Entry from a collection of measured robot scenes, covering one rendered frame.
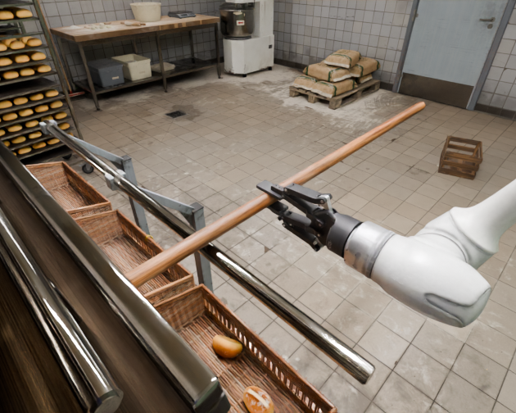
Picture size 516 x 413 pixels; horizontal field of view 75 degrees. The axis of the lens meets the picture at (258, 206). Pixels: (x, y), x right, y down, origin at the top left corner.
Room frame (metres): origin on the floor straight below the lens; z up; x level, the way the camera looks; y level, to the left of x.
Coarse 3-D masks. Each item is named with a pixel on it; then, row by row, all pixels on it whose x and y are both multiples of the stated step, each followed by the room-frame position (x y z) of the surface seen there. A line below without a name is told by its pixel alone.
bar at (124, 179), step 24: (48, 120) 1.07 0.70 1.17; (72, 144) 0.90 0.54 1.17; (96, 168) 0.78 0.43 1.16; (120, 168) 1.20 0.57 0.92; (144, 192) 0.65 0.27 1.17; (144, 216) 1.22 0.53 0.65; (168, 216) 0.55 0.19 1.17; (192, 216) 0.86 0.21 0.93; (216, 264) 0.43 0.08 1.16; (240, 264) 0.42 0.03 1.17; (264, 288) 0.36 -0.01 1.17; (288, 312) 0.32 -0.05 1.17; (312, 336) 0.28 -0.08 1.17; (336, 360) 0.25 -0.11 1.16; (360, 360) 0.24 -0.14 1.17
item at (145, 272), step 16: (416, 112) 1.10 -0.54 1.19; (384, 128) 0.94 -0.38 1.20; (352, 144) 0.82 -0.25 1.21; (320, 160) 0.73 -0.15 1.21; (336, 160) 0.75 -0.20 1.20; (304, 176) 0.66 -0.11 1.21; (240, 208) 0.53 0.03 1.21; (256, 208) 0.54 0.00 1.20; (224, 224) 0.49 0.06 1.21; (192, 240) 0.44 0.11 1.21; (208, 240) 0.45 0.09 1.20; (160, 256) 0.40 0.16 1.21; (176, 256) 0.40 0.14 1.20; (128, 272) 0.36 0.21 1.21; (144, 272) 0.37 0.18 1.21; (160, 272) 0.38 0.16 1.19
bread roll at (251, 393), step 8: (248, 392) 0.44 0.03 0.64; (256, 392) 0.44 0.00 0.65; (264, 392) 0.44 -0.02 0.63; (248, 400) 0.42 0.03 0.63; (256, 400) 0.42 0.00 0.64; (264, 400) 0.42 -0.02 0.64; (248, 408) 0.41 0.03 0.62; (256, 408) 0.40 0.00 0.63; (264, 408) 0.40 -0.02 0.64; (272, 408) 0.41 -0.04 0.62
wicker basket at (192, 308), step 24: (192, 288) 0.72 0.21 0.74; (168, 312) 0.65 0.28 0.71; (192, 312) 0.71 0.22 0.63; (216, 312) 0.69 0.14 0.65; (192, 336) 0.65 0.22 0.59; (216, 360) 0.56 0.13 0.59; (240, 360) 0.56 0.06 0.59; (264, 360) 0.53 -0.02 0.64; (240, 384) 0.49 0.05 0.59; (264, 384) 0.49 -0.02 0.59; (288, 384) 0.47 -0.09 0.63; (240, 408) 0.42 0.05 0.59; (288, 408) 0.42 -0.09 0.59; (312, 408) 0.40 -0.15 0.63; (336, 408) 0.36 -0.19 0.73
